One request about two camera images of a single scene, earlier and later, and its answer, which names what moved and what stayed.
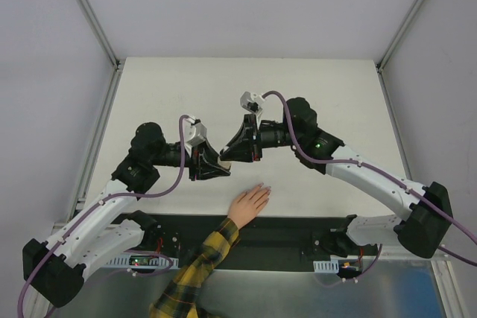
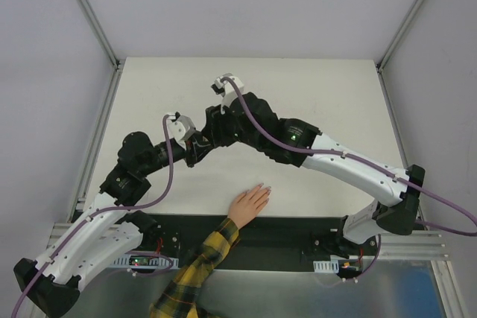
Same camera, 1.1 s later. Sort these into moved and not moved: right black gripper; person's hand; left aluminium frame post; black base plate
Moved: right black gripper
Not moved: black base plate; person's hand; left aluminium frame post
